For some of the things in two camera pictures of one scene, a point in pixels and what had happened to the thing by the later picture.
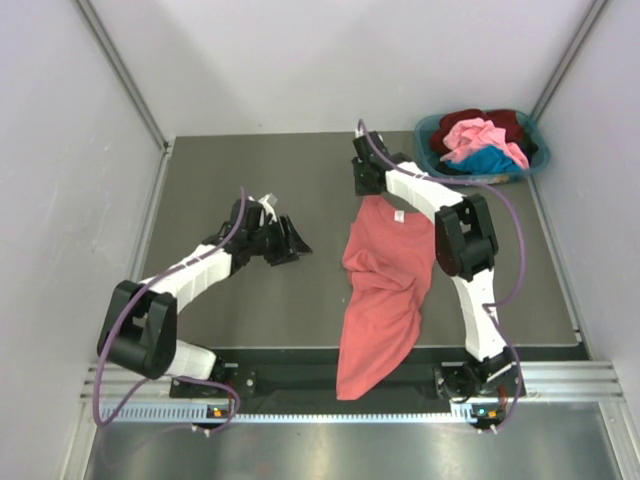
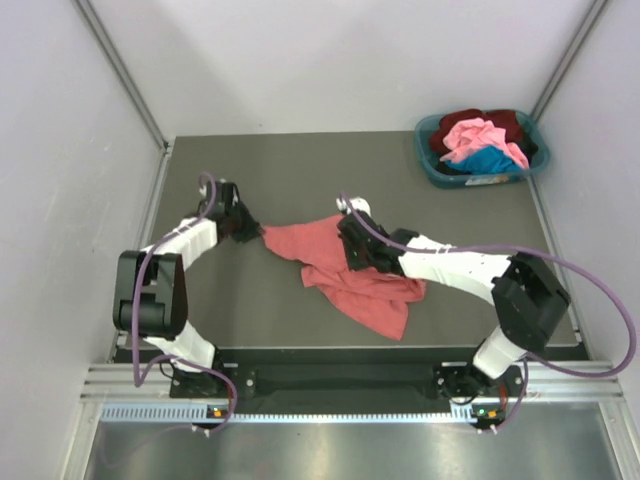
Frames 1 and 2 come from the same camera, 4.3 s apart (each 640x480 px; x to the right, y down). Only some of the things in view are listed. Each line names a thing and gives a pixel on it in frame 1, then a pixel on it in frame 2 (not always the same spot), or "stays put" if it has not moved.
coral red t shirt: (389, 254) -> (380, 300)
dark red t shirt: (499, 118) stays put
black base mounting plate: (313, 376) stays put
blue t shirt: (486, 160) stays put
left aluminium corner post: (126, 77) stays put
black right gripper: (361, 190) -> (354, 263)
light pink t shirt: (474, 134) stays put
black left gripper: (287, 251) -> (251, 228)
